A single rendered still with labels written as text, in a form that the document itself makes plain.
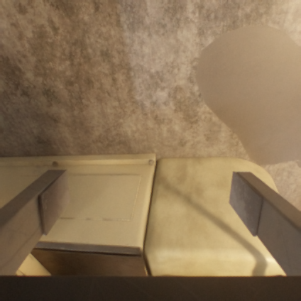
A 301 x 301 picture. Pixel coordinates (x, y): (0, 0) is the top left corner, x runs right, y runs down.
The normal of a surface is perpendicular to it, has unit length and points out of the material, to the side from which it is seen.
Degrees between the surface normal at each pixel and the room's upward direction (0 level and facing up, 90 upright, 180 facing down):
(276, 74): 0
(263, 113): 0
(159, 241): 90
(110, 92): 0
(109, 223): 90
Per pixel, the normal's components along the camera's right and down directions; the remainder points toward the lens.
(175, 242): -0.13, -0.78
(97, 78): -0.12, 0.62
